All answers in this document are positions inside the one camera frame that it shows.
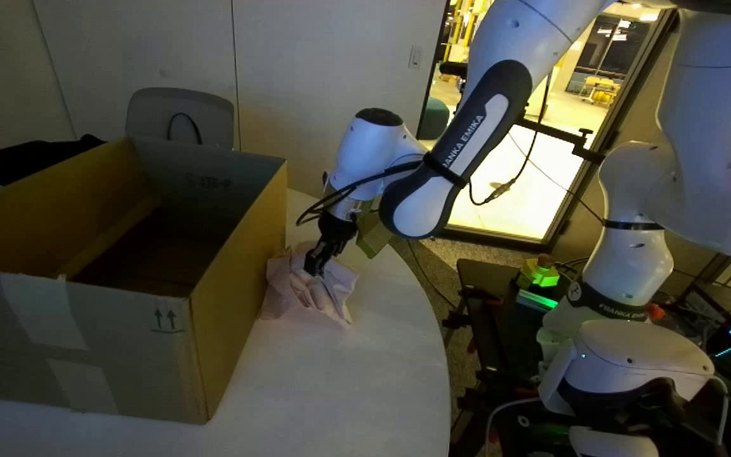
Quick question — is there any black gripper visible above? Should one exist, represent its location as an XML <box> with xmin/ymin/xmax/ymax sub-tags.
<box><xmin>306</xmin><ymin>211</ymin><xmax>359</xmax><ymax>276</ymax></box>

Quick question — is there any pale pink towel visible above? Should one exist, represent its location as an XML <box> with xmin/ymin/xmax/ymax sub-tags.
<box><xmin>262</xmin><ymin>244</ymin><xmax>359</xmax><ymax>326</ymax></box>

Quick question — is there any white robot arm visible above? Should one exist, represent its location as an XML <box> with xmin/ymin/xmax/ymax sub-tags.
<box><xmin>302</xmin><ymin>0</ymin><xmax>731</xmax><ymax>457</ymax></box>

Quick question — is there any brown cardboard box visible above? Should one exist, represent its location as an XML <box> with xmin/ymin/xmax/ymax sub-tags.
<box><xmin>0</xmin><ymin>139</ymin><xmax>288</xmax><ymax>423</ymax></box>

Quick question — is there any grey chair back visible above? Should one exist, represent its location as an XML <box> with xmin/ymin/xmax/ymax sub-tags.
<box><xmin>124</xmin><ymin>85</ymin><xmax>234</xmax><ymax>149</ymax></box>

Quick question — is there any black equipment cart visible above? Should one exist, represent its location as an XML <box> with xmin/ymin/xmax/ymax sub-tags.
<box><xmin>457</xmin><ymin>260</ymin><xmax>731</xmax><ymax>457</ymax></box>

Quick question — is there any black cloth bundle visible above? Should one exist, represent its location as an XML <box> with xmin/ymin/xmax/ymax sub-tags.
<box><xmin>0</xmin><ymin>134</ymin><xmax>101</xmax><ymax>184</ymax></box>

